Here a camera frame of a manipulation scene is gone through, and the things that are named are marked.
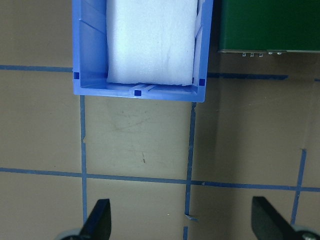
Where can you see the blue source bin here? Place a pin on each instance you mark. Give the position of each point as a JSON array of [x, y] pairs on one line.
[[90, 57]]

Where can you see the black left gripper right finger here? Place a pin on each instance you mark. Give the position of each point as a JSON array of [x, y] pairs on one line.
[[267, 223]]

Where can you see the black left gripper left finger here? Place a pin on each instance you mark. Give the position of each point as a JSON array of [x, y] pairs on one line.
[[98, 224]]

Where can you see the green conveyor belt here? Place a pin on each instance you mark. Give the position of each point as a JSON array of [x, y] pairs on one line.
[[269, 26]]

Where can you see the white foam in source bin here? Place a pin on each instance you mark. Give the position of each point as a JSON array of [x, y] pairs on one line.
[[151, 41]]

